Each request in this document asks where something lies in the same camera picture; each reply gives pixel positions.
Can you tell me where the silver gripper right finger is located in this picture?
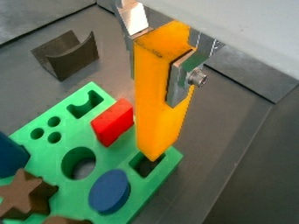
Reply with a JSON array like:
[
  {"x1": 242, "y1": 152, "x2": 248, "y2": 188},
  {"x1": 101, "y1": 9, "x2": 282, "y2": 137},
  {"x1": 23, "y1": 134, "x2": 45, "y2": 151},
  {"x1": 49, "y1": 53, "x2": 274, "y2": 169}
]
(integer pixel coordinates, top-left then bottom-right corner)
[{"x1": 166, "y1": 29, "x2": 224, "y2": 108}]

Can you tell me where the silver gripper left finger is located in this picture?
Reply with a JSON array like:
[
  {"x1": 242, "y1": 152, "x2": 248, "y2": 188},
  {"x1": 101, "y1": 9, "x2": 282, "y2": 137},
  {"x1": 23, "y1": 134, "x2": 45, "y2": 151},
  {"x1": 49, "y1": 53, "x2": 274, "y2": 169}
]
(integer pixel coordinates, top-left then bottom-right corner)
[{"x1": 113, "y1": 0, "x2": 152, "y2": 78}]

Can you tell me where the yellow rectangular block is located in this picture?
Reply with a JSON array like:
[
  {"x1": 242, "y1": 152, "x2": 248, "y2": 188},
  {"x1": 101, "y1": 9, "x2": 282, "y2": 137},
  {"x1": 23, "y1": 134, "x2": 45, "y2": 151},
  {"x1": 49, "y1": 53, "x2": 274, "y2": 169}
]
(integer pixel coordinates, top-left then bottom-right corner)
[{"x1": 133, "y1": 21, "x2": 194, "y2": 161}]

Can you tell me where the green shape sorter board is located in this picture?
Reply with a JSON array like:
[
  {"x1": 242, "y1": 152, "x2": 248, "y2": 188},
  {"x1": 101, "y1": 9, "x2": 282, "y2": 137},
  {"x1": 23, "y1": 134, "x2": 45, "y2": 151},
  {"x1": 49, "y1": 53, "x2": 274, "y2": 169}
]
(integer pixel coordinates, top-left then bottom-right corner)
[{"x1": 11, "y1": 82, "x2": 183, "y2": 224}]

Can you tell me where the dark grey curved block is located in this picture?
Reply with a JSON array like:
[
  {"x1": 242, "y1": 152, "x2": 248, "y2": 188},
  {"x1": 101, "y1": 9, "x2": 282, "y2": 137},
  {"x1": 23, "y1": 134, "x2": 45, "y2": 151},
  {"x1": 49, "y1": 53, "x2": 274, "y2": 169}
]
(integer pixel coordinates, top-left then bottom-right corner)
[{"x1": 31, "y1": 30, "x2": 99, "y2": 81}]

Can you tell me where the red cube block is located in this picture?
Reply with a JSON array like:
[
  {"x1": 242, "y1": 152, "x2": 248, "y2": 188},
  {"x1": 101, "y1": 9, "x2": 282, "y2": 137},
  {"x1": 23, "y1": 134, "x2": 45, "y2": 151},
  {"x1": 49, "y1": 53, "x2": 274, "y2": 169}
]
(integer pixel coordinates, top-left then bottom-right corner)
[{"x1": 89, "y1": 98, "x2": 135, "y2": 147}]

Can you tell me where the blue cylinder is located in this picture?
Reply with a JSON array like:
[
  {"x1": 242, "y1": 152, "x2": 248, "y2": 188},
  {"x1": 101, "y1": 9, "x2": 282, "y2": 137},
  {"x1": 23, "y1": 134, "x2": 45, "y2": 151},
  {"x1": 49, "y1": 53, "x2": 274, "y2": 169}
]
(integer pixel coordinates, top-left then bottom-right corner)
[{"x1": 88, "y1": 169, "x2": 131, "y2": 214}]

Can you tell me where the blue octagonal prism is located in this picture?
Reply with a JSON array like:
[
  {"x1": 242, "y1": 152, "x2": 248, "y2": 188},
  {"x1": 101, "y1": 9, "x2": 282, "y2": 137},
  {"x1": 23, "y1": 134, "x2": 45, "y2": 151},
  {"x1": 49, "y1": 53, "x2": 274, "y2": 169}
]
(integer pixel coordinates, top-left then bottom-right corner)
[{"x1": 0, "y1": 131, "x2": 31, "y2": 179}]

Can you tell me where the brown star prism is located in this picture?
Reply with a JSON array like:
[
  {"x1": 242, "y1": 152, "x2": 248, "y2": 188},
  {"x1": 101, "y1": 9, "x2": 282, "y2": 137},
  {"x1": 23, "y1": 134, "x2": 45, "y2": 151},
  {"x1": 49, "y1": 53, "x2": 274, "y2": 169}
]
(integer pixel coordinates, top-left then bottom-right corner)
[{"x1": 0, "y1": 169, "x2": 59, "y2": 221}]

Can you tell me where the brown arch-footed block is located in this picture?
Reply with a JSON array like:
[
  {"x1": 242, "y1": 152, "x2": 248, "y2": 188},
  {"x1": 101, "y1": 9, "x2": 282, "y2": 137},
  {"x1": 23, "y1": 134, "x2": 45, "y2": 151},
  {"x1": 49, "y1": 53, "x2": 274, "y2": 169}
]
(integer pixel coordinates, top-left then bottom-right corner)
[{"x1": 41, "y1": 216, "x2": 92, "y2": 224}]

